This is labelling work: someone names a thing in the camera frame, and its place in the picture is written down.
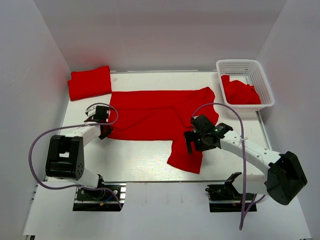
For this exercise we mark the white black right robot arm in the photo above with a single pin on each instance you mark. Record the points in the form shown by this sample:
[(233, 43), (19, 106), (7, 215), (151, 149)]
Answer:
[(281, 177)]

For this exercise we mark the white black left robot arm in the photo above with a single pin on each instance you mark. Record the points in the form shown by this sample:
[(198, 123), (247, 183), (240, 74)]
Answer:
[(66, 158)]

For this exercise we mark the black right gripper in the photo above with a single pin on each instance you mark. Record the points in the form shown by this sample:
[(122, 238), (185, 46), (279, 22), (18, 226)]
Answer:
[(191, 136)]

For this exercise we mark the red t-shirt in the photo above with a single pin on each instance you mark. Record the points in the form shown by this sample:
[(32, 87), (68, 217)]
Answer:
[(90, 83), (162, 115)]

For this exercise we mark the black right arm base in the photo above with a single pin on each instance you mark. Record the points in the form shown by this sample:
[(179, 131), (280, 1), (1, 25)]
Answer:
[(223, 196)]

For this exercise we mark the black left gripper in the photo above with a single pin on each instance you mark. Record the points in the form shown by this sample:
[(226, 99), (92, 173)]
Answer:
[(109, 130)]

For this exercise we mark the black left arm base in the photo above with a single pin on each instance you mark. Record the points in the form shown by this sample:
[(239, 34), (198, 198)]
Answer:
[(100, 201)]

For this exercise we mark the red t-shirts in basket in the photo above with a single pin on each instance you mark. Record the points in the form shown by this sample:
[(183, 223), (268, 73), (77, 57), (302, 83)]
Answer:
[(238, 93)]

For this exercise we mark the white plastic basket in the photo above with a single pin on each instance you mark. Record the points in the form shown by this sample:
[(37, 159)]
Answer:
[(250, 72)]

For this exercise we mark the folded red t-shirt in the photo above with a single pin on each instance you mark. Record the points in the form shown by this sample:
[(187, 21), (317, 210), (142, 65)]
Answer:
[(90, 83)]

